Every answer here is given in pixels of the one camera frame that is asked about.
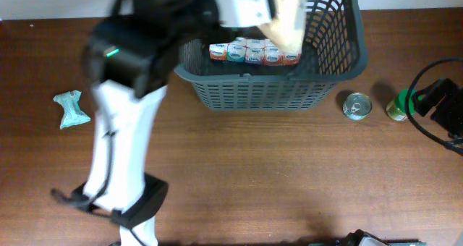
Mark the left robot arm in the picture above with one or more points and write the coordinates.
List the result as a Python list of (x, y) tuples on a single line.
[(127, 61)]

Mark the Kleenex tissue multipack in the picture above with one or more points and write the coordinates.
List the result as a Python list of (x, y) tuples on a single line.
[(253, 51)]

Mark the silver tin can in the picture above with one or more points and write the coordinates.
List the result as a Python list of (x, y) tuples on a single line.
[(357, 106)]

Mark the teal wet wipes packet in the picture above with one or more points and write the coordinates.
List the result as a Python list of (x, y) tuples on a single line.
[(73, 115)]

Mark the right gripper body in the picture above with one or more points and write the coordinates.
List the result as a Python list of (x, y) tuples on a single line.
[(451, 116)]

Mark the green lidded glass jar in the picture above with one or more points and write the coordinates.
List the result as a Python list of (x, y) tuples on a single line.
[(396, 108)]

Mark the grey plastic shopping basket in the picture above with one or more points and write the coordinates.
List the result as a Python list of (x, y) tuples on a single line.
[(333, 51)]

